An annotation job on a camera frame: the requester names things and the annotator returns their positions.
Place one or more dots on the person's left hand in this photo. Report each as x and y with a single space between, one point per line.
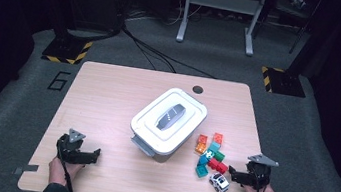
60 173

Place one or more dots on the green toy block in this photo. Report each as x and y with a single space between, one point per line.
220 156

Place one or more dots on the red toy block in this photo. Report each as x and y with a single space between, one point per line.
213 163
222 168

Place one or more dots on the black stand base hazard tape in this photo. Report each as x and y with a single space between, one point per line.
286 83
64 50

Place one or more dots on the blue toy block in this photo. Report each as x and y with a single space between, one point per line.
203 160

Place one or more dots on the translucent orange toy block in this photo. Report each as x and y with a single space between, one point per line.
200 148

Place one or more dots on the white metal stand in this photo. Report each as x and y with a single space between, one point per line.
222 1

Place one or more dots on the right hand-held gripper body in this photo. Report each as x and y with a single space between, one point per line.
260 176

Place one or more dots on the white bin lid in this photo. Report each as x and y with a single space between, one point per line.
168 117

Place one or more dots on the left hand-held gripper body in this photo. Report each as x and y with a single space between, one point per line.
68 152

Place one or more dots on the grey tape strip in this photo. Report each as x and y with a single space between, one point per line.
28 168

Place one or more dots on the transparent grey storage box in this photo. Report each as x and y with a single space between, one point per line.
143 145

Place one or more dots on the grey device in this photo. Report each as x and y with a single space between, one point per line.
298 1

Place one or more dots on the orange-red toy block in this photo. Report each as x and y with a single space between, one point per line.
202 139
218 138

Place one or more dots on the white toy car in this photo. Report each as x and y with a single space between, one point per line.
219 182

